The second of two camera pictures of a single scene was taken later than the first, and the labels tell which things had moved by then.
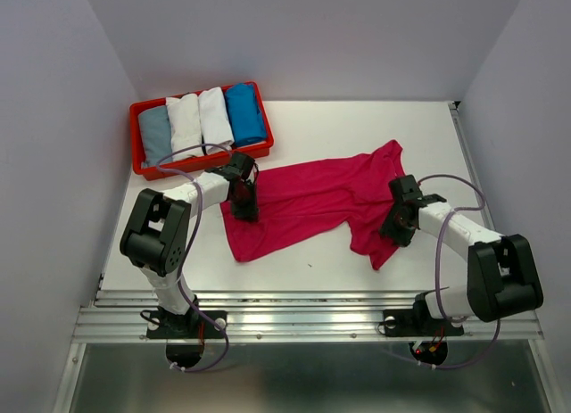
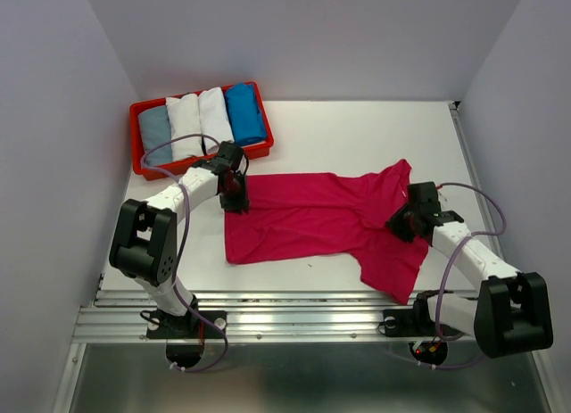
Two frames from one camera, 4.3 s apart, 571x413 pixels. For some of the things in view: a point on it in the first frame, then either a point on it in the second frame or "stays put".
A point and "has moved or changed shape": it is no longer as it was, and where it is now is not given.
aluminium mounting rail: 260,315 stays put
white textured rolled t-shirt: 185,125 stays put
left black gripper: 251,210 → 242,202
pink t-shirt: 349,195 has moved or changed shape
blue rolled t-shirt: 246,118 stays put
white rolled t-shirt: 217,135 stays put
